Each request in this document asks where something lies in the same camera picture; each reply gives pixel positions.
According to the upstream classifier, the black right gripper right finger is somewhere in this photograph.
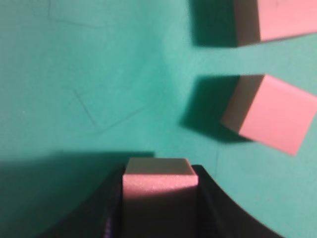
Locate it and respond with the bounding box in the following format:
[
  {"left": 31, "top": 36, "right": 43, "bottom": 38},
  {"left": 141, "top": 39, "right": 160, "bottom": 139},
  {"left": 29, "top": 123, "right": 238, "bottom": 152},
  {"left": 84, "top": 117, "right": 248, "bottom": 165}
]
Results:
[{"left": 192, "top": 165, "right": 282, "bottom": 238}]

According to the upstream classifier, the green cloth backdrop and cover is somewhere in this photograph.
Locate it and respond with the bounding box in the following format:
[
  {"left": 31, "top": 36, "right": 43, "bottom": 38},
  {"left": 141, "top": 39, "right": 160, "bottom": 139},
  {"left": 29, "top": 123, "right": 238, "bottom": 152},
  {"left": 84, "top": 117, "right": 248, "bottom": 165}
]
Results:
[{"left": 0, "top": 0, "right": 317, "bottom": 238}]

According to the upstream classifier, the pink cube column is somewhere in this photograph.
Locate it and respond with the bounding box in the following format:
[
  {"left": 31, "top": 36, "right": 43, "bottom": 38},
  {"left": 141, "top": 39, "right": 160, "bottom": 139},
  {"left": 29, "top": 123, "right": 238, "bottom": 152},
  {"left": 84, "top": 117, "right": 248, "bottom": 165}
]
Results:
[
  {"left": 233, "top": 0, "right": 317, "bottom": 46},
  {"left": 122, "top": 158, "right": 199, "bottom": 238}
]

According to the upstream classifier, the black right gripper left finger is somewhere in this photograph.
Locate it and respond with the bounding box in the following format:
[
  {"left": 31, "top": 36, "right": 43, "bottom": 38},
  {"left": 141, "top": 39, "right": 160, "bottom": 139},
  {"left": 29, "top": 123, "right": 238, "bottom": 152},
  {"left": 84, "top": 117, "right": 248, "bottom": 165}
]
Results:
[{"left": 37, "top": 165, "right": 125, "bottom": 238}]

